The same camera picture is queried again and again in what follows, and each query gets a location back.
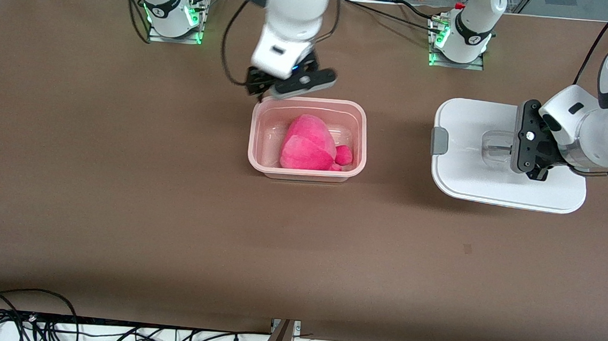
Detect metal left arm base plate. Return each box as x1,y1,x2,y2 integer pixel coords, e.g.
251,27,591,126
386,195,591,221
427,13,487,71

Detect large looping black cable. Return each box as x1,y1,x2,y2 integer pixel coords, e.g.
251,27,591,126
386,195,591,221
0,286,83,341

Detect long black table cable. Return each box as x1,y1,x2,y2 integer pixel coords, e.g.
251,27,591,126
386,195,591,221
338,0,438,35

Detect white box lid grey clips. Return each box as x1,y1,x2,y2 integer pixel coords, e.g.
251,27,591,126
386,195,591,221
428,96,593,216

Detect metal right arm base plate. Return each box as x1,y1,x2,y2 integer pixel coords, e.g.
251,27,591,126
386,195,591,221
147,0,206,45

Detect translucent pink plastic box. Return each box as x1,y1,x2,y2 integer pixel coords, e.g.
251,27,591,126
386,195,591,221
246,94,370,185

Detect small metal corner bracket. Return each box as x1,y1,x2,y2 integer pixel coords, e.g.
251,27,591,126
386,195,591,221
270,318,302,336

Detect brown table cover sheet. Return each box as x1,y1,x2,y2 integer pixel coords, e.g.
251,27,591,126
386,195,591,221
0,0,608,341

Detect pink plush toy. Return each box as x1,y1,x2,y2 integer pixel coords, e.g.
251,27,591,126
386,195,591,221
279,112,357,173

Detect black left camera mount bracket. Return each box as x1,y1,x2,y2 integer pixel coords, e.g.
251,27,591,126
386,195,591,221
511,98,544,175

